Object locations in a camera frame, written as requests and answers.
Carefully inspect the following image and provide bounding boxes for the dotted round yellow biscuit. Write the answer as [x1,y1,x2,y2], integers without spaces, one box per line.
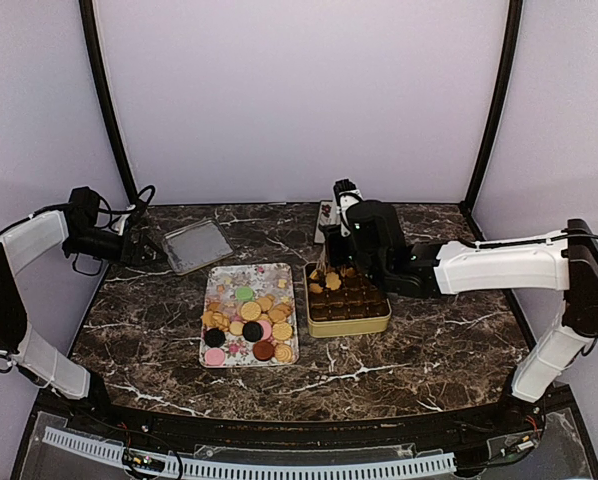
[240,301,262,322]

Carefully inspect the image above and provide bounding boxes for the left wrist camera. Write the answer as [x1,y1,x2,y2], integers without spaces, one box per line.
[110,205,142,236]

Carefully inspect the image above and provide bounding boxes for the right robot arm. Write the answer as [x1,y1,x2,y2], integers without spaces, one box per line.
[319,198,598,434]

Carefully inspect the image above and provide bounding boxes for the pink sandwich cookie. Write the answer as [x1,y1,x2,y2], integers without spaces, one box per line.
[204,347,226,367]
[259,320,272,340]

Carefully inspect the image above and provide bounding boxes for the green sandwich cookie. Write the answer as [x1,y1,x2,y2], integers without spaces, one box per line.
[235,286,254,302]

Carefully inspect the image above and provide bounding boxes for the black sandwich cookie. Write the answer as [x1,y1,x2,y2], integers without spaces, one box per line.
[242,321,263,343]
[203,327,226,348]

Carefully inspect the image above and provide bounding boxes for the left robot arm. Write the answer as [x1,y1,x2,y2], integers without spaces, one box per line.
[0,185,165,436]

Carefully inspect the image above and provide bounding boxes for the gold cookie tin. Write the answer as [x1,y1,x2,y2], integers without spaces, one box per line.
[303,262,392,338]

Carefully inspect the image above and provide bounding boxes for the silver tin lid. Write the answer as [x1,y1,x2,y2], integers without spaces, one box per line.
[162,219,234,275]

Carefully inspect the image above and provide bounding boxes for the swirl butter cookie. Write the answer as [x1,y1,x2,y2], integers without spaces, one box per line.
[274,343,295,364]

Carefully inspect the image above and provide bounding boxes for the floral cookie tray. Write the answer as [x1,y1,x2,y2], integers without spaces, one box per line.
[199,263,300,369]

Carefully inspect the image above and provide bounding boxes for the square floral plate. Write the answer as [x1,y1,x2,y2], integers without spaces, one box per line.
[314,200,340,244]

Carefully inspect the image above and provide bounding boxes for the brown chocolate cookie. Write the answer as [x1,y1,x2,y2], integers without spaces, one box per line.
[252,341,275,362]

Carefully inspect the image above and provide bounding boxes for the white slotted cable duct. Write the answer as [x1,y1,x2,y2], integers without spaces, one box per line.
[42,427,457,479]

